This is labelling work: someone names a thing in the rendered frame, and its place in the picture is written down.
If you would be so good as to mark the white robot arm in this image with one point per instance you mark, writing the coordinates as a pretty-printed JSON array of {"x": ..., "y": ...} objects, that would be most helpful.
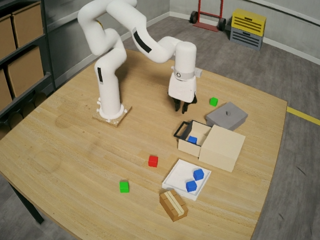
[{"x": 100, "y": 41}]

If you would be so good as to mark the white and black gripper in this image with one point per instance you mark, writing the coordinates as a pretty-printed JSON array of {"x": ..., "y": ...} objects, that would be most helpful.
[{"x": 182, "y": 89}]

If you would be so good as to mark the green block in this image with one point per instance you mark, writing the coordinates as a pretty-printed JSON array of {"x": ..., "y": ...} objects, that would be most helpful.
[
  {"x": 214, "y": 101},
  {"x": 124, "y": 187}
]

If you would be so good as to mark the blue block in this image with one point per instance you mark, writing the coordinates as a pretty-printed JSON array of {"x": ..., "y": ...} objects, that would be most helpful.
[
  {"x": 198, "y": 174},
  {"x": 193, "y": 139},
  {"x": 191, "y": 186}
]

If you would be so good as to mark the red block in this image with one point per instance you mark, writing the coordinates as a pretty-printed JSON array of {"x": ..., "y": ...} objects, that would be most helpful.
[{"x": 153, "y": 161}]

